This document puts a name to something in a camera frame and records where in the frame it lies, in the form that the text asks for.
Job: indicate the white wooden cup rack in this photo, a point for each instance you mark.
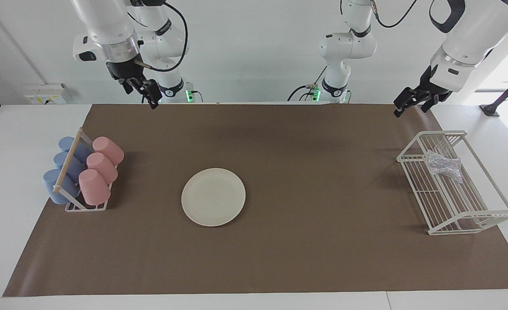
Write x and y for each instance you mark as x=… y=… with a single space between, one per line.
x=66 y=165

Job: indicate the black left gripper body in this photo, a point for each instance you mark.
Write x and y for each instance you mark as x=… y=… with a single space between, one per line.
x=432 y=86

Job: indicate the clear plastic wrapper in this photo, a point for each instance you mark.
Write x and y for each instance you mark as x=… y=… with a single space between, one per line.
x=443 y=165

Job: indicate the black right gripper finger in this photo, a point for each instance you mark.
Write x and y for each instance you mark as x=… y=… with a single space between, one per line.
x=152 y=92
x=128 y=87

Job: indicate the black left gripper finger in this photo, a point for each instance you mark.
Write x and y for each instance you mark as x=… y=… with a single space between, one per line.
x=430 y=103
x=408 y=98

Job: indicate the pink plastic cup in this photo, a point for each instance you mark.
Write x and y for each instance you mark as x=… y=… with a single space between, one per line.
x=109 y=150
x=103 y=167
x=94 y=187

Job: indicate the blue plastic cup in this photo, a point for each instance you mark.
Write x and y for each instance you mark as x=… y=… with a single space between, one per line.
x=50 y=183
x=75 y=168
x=81 y=151

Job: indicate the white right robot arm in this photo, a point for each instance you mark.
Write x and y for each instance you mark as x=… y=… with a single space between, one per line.
x=103 y=26

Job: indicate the black angled stand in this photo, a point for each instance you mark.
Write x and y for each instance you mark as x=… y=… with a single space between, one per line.
x=501 y=99

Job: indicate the white wall socket box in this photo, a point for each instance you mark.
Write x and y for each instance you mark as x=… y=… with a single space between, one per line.
x=45 y=94

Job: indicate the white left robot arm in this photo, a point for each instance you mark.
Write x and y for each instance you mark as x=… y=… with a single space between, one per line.
x=473 y=34

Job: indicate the brown table mat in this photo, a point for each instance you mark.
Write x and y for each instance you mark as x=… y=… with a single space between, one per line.
x=305 y=249

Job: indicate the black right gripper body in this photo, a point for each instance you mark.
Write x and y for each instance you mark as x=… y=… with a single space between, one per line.
x=126 y=69

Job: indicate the cream round plate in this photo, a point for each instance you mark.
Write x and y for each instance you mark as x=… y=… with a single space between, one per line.
x=213 y=197

